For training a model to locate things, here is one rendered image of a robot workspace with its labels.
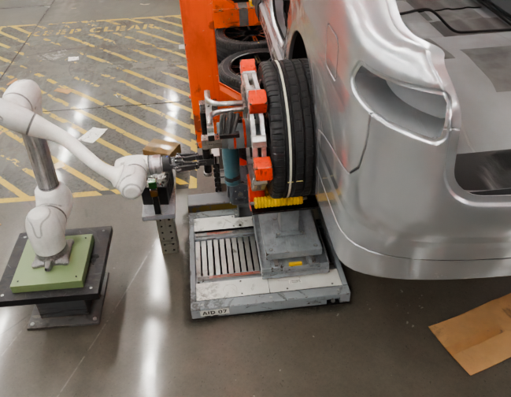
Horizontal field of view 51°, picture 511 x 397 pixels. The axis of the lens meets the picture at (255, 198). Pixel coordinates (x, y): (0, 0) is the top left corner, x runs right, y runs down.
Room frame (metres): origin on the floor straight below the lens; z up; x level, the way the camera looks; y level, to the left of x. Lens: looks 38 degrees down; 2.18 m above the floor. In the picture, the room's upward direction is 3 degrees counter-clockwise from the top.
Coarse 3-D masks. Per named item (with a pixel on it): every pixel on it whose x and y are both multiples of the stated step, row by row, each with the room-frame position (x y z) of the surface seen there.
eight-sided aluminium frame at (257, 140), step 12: (252, 72) 2.34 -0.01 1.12; (252, 84) 2.40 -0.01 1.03; (252, 120) 2.05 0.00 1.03; (252, 132) 2.01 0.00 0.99; (264, 132) 2.01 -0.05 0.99; (252, 144) 1.99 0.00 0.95; (264, 144) 1.99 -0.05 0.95; (264, 156) 1.99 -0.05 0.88; (252, 168) 2.33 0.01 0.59; (252, 180) 2.10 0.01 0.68
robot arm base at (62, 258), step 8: (72, 240) 2.08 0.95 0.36; (64, 248) 1.98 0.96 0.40; (40, 256) 1.93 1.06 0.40; (56, 256) 1.94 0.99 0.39; (64, 256) 1.96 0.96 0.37; (32, 264) 1.92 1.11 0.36; (40, 264) 1.92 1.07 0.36; (48, 264) 1.90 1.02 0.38; (56, 264) 1.92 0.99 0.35; (64, 264) 1.92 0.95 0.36
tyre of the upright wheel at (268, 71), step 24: (264, 72) 2.23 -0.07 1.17; (288, 72) 2.21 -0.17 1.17; (288, 96) 2.08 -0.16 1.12; (312, 96) 2.08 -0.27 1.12; (312, 120) 2.01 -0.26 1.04; (288, 144) 1.95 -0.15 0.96; (312, 144) 1.96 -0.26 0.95; (288, 168) 1.94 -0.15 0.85; (312, 168) 1.94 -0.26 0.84; (312, 192) 2.01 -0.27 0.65
